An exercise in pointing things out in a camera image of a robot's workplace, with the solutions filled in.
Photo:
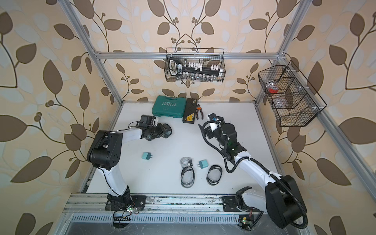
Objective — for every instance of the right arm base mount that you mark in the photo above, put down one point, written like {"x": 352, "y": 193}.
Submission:
{"x": 244, "y": 200}

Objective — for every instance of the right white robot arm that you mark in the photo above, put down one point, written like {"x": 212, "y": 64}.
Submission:
{"x": 281, "y": 198}

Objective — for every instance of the green charger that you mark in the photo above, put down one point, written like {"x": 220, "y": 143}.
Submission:
{"x": 146, "y": 156}
{"x": 203, "y": 164}

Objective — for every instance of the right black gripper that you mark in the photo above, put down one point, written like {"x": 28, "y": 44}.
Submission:
{"x": 210, "y": 132}

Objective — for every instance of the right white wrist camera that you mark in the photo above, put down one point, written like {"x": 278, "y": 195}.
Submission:
{"x": 215, "y": 121}

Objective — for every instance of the aluminium front rail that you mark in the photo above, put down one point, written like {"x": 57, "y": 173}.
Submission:
{"x": 155, "y": 203}

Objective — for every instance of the wire basket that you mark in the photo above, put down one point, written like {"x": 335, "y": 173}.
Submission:
{"x": 195, "y": 54}
{"x": 297, "y": 102}

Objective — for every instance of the black socket set holder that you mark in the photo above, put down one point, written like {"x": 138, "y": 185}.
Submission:
{"x": 177, "y": 67}

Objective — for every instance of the back wire basket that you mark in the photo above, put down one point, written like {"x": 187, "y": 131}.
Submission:
{"x": 195, "y": 54}

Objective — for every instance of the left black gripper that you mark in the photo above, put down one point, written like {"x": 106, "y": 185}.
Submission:
{"x": 154, "y": 136}

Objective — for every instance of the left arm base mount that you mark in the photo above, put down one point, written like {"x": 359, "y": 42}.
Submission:
{"x": 126, "y": 202}

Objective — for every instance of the orange black pliers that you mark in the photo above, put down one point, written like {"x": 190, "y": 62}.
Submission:
{"x": 199, "y": 112}

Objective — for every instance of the black yellow-label case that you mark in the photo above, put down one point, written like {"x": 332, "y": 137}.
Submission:
{"x": 190, "y": 111}

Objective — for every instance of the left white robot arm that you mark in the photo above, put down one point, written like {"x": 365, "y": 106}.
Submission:
{"x": 105, "y": 152}

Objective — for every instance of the green plastic tool case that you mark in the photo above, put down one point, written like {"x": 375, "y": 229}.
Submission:
{"x": 169, "y": 107}

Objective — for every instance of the right wire basket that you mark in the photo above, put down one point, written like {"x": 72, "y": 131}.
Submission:
{"x": 297, "y": 102}

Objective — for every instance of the red item in basket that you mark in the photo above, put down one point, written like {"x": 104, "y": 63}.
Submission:
{"x": 272, "y": 88}

